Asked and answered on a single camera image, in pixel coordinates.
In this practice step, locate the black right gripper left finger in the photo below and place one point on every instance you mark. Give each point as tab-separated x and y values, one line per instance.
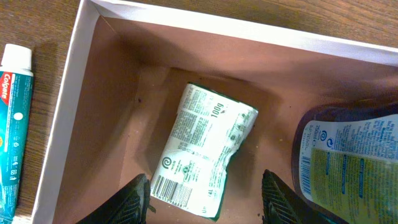
128	206

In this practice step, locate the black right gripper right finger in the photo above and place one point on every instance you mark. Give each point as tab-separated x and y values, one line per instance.
282	205

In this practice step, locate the clear soap pump bottle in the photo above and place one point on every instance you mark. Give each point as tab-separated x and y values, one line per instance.
344	163

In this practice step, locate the green white soap packet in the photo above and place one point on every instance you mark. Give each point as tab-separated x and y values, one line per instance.
208	131

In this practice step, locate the pink cardboard box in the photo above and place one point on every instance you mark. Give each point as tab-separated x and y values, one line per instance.
126	69

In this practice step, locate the green Colgate toothpaste tube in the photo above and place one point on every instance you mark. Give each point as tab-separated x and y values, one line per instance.
16	94

